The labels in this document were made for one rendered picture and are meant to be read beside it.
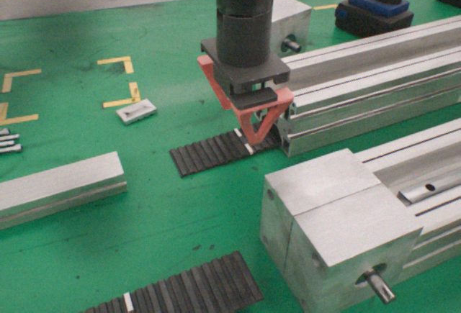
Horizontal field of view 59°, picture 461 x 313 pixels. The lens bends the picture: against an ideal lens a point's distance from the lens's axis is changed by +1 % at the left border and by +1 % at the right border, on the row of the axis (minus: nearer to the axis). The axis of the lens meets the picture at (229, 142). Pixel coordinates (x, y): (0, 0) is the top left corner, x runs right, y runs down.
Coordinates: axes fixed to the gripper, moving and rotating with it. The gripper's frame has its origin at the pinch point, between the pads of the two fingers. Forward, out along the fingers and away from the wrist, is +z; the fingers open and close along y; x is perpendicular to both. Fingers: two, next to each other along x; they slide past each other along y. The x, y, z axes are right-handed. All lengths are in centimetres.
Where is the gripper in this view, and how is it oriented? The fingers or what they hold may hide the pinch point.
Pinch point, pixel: (241, 119)
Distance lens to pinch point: 50.1
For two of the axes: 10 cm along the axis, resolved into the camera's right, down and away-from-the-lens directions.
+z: 0.0, 7.5, 6.6
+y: -4.1, -6.0, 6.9
